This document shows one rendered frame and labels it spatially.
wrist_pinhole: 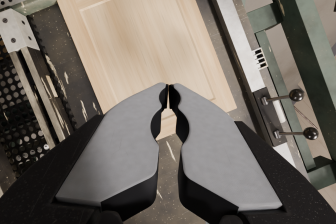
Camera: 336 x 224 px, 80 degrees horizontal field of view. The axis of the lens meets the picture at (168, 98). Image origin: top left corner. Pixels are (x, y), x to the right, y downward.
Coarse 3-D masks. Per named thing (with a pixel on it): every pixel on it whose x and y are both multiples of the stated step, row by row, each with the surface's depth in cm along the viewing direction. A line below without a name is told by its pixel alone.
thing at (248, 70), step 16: (224, 0) 67; (224, 16) 67; (224, 32) 71; (240, 32) 68; (240, 48) 68; (240, 64) 68; (256, 64) 68; (256, 80) 68; (256, 112) 71; (288, 160) 69
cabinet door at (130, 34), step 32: (64, 0) 68; (96, 0) 68; (128, 0) 69; (160, 0) 69; (192, 0) 69; (96, 32) 69; (128, 32) 69; (160, 32) 69; (192, 32) 69; (96, 64) 69; (128, 64) 69; (160, 64) 70; (192, 64) 70; (96, 96) 69; (128, 96) 70; (224, 96) 70
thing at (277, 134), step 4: (308, 128) 58; (312, 128) 58; (276, 132) 67; (280, 132) 66; (284, 132) 65; (288, 132) 64; (292, 132) 63; (296, 132) 62; (300, 132) 61; (304, 132) 59; (308, 132) 58; (312, 132) 57; (316, 132) 57; (276, 136) 67; (280, 136) 67; (304, 136) 59; (308, 136) 58; (312, 136) 57; (316, 136) 57
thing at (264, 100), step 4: (296, 88) 58; (292, 92) 58; (296, 92) 57; (300, 92) 57; (264, 96) 67; (280, 96) 62; (284, 96) 61; (288, 96) 60; (292, 96) 58; (296, 96) 57; (300, 96) 57; (264, 100) 66; (268, 100) 66; (272, 100) 65; (292, 100) 58; (296, 100) 57; (264, 104) 67
